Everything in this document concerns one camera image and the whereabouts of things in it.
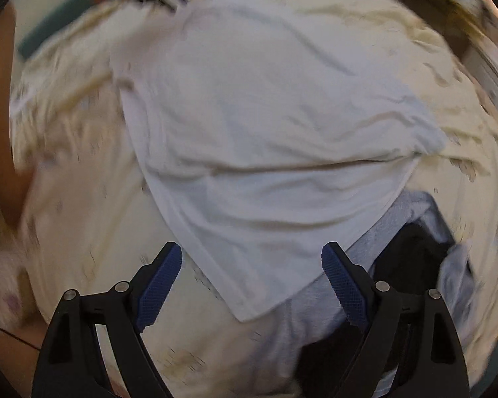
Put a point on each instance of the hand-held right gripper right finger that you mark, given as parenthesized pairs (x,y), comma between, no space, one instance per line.
(344,288)

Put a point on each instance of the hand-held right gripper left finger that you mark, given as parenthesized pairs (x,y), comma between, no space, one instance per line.
(159,286)

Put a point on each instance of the grey fleece garment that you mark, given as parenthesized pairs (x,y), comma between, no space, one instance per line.
(298,340)

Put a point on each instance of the black cloth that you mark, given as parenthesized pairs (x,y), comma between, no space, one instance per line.
(415,253)

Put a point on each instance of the white printed t-shirt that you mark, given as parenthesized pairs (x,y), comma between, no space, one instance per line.
(274,112)

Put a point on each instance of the yellow bear-print duvet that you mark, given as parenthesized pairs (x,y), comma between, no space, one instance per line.
(87,215)

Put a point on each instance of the person's leg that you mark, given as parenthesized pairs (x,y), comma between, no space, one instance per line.
(0,112)

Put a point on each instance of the teal padded bed frame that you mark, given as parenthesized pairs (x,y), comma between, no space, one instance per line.
(54,25)

